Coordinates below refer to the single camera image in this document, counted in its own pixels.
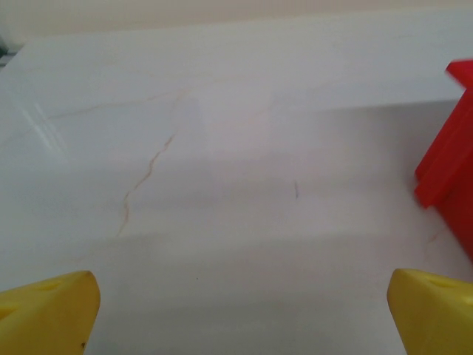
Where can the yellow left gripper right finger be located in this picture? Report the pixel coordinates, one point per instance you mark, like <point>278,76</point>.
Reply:
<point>432,314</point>

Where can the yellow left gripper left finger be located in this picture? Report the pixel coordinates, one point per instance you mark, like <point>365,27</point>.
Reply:
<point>44,314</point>

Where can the red plastic bin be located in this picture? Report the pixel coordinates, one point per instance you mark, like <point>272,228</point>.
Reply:
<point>454,166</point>

